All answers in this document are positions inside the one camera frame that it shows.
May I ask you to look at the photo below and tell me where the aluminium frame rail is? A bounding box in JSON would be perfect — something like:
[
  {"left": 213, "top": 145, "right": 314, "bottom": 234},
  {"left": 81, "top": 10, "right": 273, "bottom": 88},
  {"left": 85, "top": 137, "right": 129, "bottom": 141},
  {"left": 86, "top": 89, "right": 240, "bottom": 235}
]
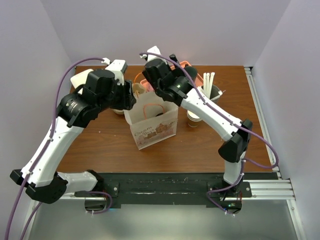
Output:
[{"left": 243, "top": 66, "right": 307, "bottom": 240}]

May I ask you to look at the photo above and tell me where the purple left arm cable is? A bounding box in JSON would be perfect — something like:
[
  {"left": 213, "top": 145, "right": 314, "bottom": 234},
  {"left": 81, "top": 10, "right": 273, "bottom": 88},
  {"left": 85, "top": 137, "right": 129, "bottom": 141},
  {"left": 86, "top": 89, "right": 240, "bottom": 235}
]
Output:
[{"left": 4, "top": 56, "right": 115, "bottom": 240}]

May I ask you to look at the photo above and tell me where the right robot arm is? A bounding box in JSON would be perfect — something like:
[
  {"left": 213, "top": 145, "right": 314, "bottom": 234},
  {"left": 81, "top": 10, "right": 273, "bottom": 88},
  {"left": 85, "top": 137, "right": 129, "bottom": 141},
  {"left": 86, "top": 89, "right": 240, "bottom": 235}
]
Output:
[{"left": 140, "top": 52, "right": 253, "bottom": 197}]

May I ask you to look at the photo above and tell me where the cardboard cup carrier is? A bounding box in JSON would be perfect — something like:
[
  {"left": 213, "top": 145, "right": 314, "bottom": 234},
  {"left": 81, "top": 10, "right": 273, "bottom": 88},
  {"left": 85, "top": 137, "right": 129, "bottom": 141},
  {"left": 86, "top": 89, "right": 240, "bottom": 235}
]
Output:
[{"left": 111, "top": 108, "right": 124, "bottom": 115}]

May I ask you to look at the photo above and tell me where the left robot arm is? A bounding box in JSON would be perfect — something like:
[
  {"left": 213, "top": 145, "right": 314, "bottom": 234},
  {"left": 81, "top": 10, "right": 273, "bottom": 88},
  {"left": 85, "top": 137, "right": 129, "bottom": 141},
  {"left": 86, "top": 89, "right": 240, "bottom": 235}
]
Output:
[{"left": 10, "top": 69, "right": 136, "bottom": 204}]

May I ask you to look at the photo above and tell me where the white takeout box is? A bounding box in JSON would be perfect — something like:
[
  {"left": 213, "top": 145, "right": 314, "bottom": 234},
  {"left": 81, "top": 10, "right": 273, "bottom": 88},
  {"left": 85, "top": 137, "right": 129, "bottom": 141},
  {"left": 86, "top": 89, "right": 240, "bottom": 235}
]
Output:
[{"left": 70, "top": 69, "right": 93, "bottom": 89}]

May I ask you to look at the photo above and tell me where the grey stirrer holder cup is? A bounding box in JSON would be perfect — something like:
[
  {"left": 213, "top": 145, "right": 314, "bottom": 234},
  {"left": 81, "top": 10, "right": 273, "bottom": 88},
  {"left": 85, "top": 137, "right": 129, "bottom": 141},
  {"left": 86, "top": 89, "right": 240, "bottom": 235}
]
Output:
[{"left": 197, "top": 84, "right": 221, "bottom": 104}]

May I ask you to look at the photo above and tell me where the salmon pink tray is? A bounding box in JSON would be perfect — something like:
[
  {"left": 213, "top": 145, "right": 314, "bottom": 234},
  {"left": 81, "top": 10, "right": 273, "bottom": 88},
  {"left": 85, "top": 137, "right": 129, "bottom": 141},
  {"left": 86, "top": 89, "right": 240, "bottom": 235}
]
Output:
[{"left": 139, "top": 60, "right": 203, "bottom": 92}]

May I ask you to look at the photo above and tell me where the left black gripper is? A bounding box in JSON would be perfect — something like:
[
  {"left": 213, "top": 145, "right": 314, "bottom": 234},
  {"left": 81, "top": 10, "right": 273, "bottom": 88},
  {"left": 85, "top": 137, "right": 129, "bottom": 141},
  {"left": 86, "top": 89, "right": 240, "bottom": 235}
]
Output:
[{"left": 97, "top": 78, "right": 137, "bottom": 112}]

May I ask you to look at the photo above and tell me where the paper bag with orange handles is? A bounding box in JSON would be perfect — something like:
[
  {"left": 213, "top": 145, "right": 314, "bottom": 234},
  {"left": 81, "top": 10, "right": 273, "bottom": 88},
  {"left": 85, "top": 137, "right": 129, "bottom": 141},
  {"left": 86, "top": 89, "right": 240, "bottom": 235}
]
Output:
[{"left": 123, "top": 72, "right": 179, "bottom": 151}]

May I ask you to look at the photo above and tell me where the stack of paper cups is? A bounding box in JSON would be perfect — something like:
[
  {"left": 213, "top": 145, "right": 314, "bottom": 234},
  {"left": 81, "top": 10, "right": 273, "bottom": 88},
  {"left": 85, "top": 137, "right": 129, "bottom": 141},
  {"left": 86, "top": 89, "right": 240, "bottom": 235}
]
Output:
[{"left": 186, "top": 110, "right": 202, "bottom": 128}]

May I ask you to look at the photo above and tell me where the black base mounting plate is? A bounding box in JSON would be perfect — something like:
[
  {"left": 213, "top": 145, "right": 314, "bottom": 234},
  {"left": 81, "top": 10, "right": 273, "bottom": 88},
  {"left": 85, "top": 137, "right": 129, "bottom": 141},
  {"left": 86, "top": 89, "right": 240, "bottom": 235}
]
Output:
[{"left": 100, "top": 172, "right": 252, "bottom": 208}]

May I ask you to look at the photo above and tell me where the dark grey mug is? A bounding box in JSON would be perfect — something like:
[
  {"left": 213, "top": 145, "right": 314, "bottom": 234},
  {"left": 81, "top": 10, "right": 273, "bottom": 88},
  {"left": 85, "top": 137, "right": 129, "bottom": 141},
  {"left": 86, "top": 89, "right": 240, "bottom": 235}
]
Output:
[{"left": 184, "top": 65, "right": 198, "bottom": 82}]

